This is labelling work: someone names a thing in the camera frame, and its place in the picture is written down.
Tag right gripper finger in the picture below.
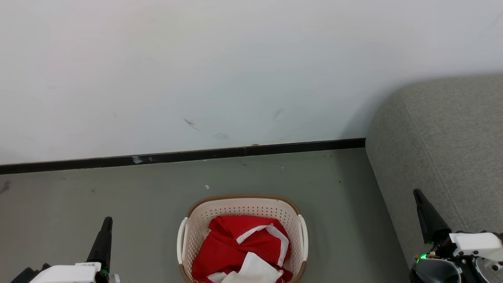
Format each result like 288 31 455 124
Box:
413 189 452 244

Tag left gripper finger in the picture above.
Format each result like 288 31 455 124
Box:
86 217 113 272

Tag red shorts with white stripes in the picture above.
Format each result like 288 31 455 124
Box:
191 215 292 283

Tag grey fabric sofa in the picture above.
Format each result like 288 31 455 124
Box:
365 74 503 283

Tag black baseboard strip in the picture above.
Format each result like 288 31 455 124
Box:
0 138 366 175

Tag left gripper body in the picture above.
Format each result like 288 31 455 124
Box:
96 268 120 283

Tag cream perforated laundry basket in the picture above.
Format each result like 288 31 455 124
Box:
177 194 309 283

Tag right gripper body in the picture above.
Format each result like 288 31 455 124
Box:
409 235 488 283

